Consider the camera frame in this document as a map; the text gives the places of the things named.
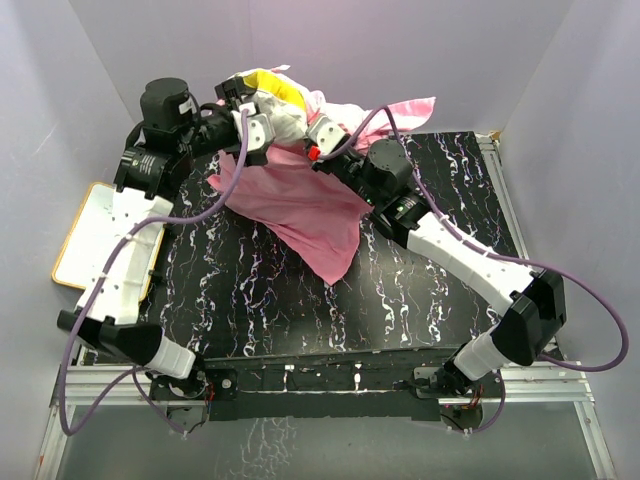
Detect white yellow pillow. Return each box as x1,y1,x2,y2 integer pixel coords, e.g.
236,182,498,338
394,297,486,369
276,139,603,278
229,64,310,147

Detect pink satin pillowcase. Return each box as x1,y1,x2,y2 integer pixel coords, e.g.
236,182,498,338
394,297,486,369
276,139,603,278
207,90,436,285

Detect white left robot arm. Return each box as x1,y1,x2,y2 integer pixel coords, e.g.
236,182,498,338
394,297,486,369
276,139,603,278
57,75,274,399

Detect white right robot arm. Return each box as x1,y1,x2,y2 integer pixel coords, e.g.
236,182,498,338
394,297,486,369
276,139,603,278
308,140,566,397

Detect small whiteboard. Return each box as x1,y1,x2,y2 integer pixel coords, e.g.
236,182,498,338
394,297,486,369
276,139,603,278
51,182,173,290

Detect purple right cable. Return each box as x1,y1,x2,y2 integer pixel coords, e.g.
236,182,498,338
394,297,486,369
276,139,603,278
319,103,629,434

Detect purple cable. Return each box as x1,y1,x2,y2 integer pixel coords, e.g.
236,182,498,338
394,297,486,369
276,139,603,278
319,103,629,434
57,107,251,437

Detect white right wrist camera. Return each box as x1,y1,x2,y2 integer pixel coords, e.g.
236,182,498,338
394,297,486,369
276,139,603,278
305,114,349,162

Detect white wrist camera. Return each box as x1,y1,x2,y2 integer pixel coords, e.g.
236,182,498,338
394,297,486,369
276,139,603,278
236,102,275,167
305,114,349,162

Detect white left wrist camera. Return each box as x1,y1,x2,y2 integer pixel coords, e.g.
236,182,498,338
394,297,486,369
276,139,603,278
236,102,275,167

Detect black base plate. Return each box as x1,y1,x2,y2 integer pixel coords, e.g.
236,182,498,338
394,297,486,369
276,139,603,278
149,349,501,424

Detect aluminium frame rails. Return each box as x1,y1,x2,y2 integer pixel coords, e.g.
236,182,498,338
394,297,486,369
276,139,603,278
51,362,616,479

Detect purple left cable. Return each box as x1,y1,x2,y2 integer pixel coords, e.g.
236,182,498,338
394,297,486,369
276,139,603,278
57,107,251,437

